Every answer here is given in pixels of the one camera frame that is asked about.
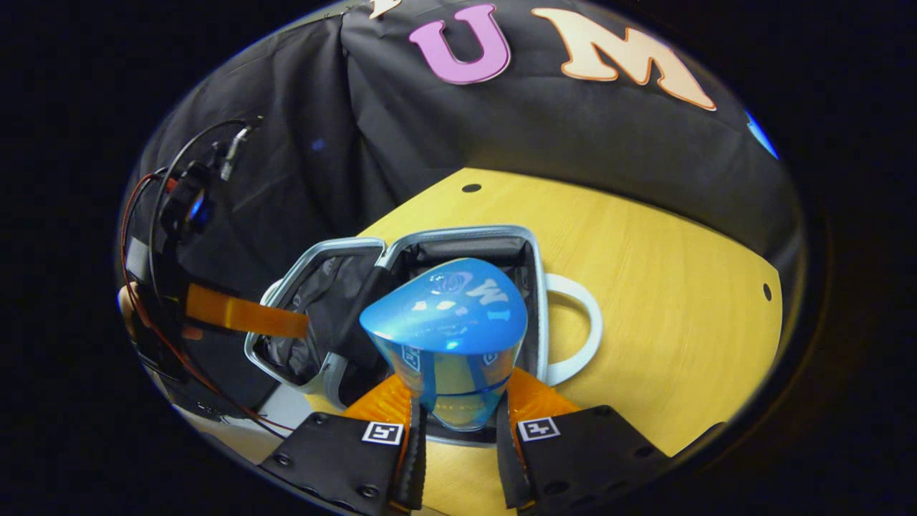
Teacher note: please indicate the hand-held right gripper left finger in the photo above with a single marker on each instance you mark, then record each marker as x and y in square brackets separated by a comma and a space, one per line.
[415, 459]

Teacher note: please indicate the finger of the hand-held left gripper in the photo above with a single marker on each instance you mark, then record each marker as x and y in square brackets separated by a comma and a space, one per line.
[243, 312]

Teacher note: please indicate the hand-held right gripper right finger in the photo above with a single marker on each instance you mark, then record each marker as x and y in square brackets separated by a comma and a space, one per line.
[507, 466]

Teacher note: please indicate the blue-capped green bottle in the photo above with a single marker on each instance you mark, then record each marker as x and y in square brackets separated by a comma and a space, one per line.
[444, 315]

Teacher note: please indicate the white suitcase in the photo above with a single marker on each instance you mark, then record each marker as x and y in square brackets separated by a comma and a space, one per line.
[462, 249]

